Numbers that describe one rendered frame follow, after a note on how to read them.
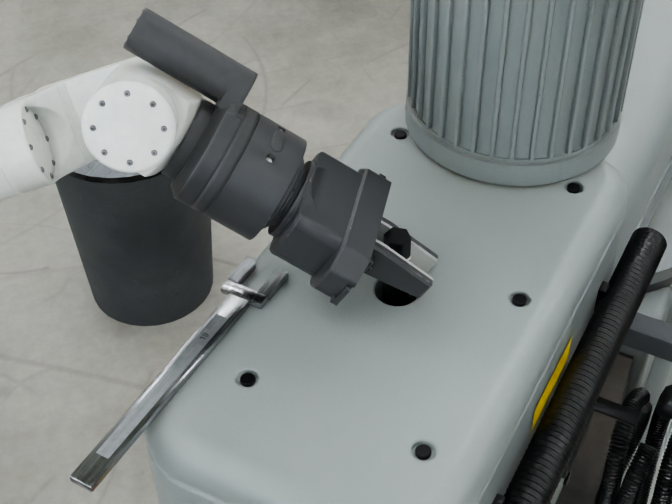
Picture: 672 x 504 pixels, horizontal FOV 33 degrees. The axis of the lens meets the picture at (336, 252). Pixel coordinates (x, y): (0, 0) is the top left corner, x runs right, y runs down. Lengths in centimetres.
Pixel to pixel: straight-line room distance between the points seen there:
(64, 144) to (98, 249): 239
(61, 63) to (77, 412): 176
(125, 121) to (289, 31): 390
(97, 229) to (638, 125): 213
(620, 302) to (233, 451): 40
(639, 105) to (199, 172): 67
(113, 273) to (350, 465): 257
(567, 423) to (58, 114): 47
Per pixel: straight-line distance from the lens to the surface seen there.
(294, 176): 83
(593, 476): 161
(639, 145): 131
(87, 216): 320
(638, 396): 134
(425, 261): 90
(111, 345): 347
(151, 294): 338
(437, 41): 97
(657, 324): 128
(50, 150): 90
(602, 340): 101
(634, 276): 108
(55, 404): 336
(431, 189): 101
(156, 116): 80
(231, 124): 83
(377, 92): 433
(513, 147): 99
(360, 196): 87
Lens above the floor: 255
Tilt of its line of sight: 44 degrees down
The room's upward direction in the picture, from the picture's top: 1 degrees counter-clockwise
